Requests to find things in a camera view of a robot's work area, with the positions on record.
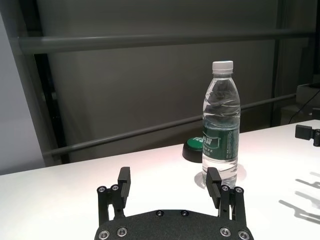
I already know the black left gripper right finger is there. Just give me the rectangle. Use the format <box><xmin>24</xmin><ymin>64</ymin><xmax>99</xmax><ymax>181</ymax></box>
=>
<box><xmin>205</xmin><ymin>167</ymin><xmax>247</xmax><ymax>226</ymax></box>

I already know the thin grey wall rail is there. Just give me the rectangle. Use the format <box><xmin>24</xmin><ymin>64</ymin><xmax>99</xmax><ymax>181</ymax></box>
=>
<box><xmin>42</xmin><ymin>93</ymin><xmax>298</xmax><ymax>158</ymax></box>

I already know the clear plastic water bottle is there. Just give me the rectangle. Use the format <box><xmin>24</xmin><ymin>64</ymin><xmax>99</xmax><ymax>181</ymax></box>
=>
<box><xmin>201</xmin><ymin>60</ymin><xmax>241</xmax><ymax>190</ymax></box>

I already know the black green push button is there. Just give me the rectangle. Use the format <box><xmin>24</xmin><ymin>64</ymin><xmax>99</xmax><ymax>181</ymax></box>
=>
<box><xmin>182</xmin><ymin>136</ymin><xmax>205</xmax><ymax>165</ymax></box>

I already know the white box device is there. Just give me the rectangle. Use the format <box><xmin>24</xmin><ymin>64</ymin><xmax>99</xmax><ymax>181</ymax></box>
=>
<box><xmin>296</xmin><ymin>83</ymin><xmax>320</xmax><ymax>104</ymax></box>

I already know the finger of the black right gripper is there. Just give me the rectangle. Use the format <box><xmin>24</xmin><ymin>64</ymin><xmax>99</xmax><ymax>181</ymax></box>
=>
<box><xmin>294</xmin><ymin>124</ymin><xmax>320</xmax><ymax>148</ymax></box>

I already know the thin black background cable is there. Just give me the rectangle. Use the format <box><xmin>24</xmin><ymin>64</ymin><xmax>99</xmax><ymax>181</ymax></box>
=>
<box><xmin>289</xmin><ymin>90</ymin><xmax>320</xmax><ymax>124</ymax></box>

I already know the wide grey wall rail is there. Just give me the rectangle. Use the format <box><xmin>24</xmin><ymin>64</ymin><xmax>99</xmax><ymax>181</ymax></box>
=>
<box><xmin>17</xmin><ymin>31</ymin><xmax>316</xmax><ymax>54</ymax></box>

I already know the light grey cabinet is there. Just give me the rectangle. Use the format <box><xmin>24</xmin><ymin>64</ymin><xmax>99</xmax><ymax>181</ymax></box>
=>
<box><xmin>279</xmin><ymin>104</ymin><xmax>316</xmax><ymax>126</ymax></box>

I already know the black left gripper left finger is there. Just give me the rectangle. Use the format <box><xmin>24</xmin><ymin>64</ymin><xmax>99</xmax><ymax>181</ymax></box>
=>
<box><xmin>96</xmin><ymin>166</ymin><xmax>132</xmax><ymax>227</ymax></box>

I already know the dark vertical wall post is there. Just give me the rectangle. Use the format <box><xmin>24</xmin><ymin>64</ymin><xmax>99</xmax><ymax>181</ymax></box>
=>
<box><xmin>33</xmin><ymin>53</ymin><xmax>70</xmax><ymax>165</ymax></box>

